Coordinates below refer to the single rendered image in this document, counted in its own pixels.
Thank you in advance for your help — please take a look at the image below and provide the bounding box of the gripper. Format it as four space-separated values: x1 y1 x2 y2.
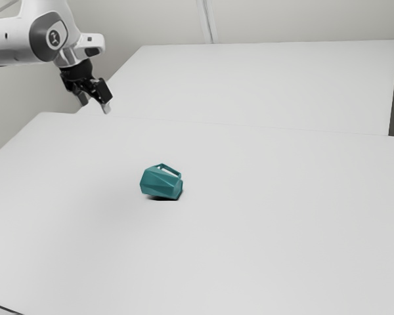
58 59 114 115

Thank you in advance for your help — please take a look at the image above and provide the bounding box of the teal faceted mug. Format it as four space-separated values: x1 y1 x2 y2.
139 162 185 200

